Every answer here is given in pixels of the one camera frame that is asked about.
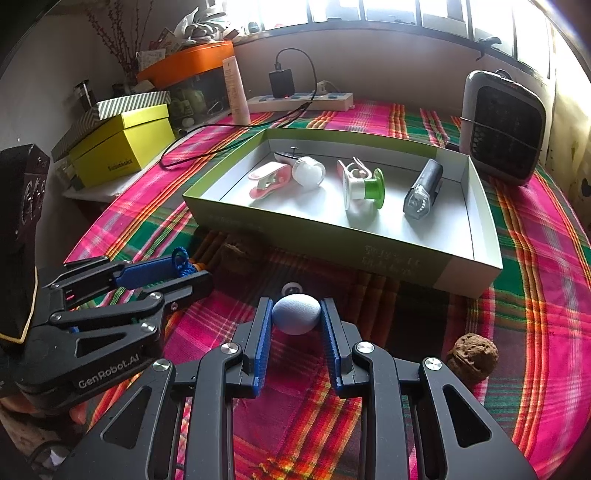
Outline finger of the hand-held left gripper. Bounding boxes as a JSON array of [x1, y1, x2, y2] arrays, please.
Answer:
[[43, 256, 179, 306], [48, 271, 214, 333]]

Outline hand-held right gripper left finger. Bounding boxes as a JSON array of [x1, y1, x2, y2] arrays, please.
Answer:
[[55, 296, 274, 480]]

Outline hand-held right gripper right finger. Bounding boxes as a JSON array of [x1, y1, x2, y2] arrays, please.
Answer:
[[321, 298, 539, 480]]

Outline blue cord loop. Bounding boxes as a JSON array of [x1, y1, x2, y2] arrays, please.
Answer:
[[171, 248, 195, 280]]

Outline white egg-shaped ball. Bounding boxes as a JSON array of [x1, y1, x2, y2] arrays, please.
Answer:
[[271, 292, 321, 336]]

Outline green cardboard box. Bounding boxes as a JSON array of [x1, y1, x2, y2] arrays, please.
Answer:
[[183, 128, 503, 295]]

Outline pink and white clip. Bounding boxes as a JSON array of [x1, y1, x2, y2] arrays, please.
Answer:
[[248, 161, 293, 199]]

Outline green and white spool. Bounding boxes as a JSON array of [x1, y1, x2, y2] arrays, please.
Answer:
[[341, 167, 385, 212]]

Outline white round roller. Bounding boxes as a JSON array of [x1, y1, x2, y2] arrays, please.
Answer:
[[292, 155, 327, 188]]

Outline black bike light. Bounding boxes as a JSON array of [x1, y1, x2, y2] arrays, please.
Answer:
[[403, 159, 444, 219]]

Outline yellow rubber band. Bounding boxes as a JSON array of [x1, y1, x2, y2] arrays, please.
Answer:
[[0, 276, 38, 344]]

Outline brown walnut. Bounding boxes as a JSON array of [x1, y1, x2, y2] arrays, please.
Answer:
[[446, 333, 500, 387], [219, 233, 265, 274]]

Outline yellow box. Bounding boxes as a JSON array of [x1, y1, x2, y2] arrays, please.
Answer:
[[68, 104, 177, 188]]

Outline striped box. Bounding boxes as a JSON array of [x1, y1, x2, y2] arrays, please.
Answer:
[[51, 90, 172, 162]]

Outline metal jar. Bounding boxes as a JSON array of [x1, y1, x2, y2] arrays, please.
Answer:
[[75, 80, 99, 112]]

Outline white tube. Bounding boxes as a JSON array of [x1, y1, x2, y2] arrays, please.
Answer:
[[222, 56, 251, 126]]

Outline orange box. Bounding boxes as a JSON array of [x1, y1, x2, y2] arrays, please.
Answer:
[[137, 40, 235, 90]]

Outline dried branches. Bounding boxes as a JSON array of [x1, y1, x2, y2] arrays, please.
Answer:
[[88, 0, 148, 79]]

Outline white power strip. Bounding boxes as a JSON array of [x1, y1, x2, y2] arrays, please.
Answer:
[[247, 90, 355, 112]]

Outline white crumpled bag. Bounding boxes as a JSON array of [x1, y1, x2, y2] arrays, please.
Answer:
[[172, 8, 232, 48]]

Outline grey fan heater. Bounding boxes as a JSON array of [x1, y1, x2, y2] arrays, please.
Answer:
[[460, 69, 547, 186]]

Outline window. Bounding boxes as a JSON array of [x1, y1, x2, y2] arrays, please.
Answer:
[[222, 0, 555, 65]]

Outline cream heart-pattern curtain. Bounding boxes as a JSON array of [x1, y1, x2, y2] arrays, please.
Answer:
[[545, 25, 591, 197]]

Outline black charger with cable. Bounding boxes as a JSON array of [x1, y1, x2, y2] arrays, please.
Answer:
[[160, 48, 320, 171]]

